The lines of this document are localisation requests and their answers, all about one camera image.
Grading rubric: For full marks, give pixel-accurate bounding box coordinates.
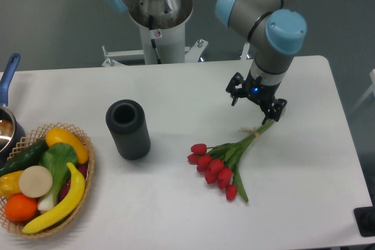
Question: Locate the green cucumber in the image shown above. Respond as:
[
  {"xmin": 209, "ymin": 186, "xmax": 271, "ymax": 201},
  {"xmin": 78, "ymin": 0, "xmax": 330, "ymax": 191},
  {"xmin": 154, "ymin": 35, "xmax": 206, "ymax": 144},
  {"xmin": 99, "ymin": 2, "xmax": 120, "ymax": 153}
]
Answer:
[{"xmin": 1, "ymin": 139, "xmax": 49, "ymax": 176}]

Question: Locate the black pedestal cable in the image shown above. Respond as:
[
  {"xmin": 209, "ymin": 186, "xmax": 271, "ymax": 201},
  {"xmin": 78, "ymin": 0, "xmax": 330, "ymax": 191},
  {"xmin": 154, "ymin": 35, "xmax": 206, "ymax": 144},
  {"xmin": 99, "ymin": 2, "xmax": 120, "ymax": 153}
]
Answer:
[{"xmin": 148, "ymin": 14, "xmax": 162, "ymax": 65}]

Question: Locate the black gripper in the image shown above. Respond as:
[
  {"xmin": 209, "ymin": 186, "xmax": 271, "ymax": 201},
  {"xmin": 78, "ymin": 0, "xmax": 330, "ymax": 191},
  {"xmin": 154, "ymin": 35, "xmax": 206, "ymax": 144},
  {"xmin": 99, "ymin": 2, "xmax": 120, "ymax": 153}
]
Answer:
[{"xmin": 226, "ymin": 71, "xmax": 287, "ymax": 125}]

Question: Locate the green bok choy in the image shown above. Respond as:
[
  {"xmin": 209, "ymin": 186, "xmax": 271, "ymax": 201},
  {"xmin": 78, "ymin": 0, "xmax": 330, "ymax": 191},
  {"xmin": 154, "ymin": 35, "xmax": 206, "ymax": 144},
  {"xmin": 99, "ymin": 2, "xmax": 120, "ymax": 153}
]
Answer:
[{"xmin": 37, "ymin": 142, "xmax": 77, "ymax": 213}]

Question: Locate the yellow squash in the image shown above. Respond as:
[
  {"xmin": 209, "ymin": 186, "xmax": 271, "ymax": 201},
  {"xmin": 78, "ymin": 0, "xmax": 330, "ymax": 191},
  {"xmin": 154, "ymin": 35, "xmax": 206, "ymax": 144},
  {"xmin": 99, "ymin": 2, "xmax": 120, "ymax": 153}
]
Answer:
[{"xmin": 45, "ymin": 128, "xmax": 89, "ymax": 165}]

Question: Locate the orange fruit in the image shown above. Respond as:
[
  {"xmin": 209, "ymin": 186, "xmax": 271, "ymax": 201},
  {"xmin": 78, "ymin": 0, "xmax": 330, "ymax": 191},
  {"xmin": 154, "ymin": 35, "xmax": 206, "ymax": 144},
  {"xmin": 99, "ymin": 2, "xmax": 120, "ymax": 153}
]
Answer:
[{"xmin": 4, "ymin": 194, "xmax": 38, "ymax": 222}]

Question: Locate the yellow bell pepper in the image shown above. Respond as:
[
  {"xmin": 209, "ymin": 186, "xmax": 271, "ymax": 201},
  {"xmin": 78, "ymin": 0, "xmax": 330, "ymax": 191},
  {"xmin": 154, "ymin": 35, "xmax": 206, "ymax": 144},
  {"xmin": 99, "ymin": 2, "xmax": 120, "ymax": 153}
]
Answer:
[{"xmin": 0, "ymin": 170, "xmax": 23, "ymax": 198}]

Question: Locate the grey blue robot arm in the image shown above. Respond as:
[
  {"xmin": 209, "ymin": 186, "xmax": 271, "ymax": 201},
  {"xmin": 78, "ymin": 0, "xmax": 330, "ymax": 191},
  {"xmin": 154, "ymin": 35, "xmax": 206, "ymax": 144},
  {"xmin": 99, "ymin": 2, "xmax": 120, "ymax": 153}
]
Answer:
[{"xmin": 105, "ymin": 0, "xmax": 307, "ymax": 121}]

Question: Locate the yellow banana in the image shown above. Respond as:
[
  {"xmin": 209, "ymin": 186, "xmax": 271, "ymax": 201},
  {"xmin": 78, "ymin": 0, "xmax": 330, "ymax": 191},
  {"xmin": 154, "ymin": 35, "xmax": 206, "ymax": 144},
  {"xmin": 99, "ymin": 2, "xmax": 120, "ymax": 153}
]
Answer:
[{"xmin": 22, "ymin": 162, "xmax": 86, "ymax": 234}]

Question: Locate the blue handled saucepan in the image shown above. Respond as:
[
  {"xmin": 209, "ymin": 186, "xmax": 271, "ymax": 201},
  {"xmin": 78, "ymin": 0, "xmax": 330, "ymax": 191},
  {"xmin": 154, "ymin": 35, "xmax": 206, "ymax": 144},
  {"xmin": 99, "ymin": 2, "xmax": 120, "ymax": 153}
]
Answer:
[{"xmin": 1, "ymin": 53, "xmax": 25, "ymax": 167}]

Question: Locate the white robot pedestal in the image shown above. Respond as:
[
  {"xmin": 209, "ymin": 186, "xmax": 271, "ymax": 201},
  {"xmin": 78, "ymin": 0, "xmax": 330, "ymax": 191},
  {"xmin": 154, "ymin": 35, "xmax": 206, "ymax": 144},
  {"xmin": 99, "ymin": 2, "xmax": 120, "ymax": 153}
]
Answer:
[{"xmin": 101, "ymin": 0, "xmax": 253, "ymax": 68}]

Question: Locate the dark red vegetable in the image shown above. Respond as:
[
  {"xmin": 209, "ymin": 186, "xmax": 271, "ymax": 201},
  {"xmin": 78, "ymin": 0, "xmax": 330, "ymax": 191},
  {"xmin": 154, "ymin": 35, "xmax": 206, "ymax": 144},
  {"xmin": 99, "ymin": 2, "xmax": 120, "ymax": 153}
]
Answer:
[{"xmin": 59, "ymin": 164, "xmax": 88, "ymax": 201}]

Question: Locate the dark grey ribbed vase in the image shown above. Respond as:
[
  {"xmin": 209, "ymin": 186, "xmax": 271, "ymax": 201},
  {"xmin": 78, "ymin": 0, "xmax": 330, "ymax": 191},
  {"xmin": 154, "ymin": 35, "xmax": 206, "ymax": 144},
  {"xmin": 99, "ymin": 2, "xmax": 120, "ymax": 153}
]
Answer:
[{"xmin": 105, "ymin": 100, "xmax": 151, "ymax": 160}]

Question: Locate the white chair frame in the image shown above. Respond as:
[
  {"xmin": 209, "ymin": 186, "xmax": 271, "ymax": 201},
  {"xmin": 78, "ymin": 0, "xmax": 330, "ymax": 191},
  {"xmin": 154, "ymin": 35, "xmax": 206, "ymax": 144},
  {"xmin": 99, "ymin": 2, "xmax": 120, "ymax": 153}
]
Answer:
[{"xmin": 349, "ymin": 69, "xmax": 375, "ymax": 116}]

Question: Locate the woven wicker basket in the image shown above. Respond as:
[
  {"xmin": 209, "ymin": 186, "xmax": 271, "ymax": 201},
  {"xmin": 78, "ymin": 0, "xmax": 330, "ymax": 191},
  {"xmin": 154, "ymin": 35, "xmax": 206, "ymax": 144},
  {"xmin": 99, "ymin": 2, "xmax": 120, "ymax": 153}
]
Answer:
[{"xmin": 0, "ymin": 121, "xmax": 96, "ymax": 239}]

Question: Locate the red tulip bouquet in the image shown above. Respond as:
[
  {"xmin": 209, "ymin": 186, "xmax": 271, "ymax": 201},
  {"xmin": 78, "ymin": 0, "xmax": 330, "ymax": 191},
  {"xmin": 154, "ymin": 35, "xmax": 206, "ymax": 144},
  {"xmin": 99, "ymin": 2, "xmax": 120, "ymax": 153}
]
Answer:
[{"xmin": 187, "ymin": 120, "xmax": 274, "ymax": 203}]

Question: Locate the beige round disc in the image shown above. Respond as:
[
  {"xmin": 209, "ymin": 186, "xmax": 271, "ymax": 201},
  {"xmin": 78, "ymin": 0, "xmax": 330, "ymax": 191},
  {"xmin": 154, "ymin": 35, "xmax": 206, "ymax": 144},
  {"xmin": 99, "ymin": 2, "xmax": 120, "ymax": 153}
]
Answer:
[{"xmin": 18, "ymin": 166, "xmax": 53, "ymax": 198}]

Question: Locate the black device at table edge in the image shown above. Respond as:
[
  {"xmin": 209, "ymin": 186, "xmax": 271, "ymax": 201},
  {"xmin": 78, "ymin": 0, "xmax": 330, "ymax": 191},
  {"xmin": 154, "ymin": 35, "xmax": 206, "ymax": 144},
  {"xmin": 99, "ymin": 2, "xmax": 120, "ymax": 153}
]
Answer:
[{"xmin": 353, "ymin": 206, "xmax": 374, "ymax": 237}]

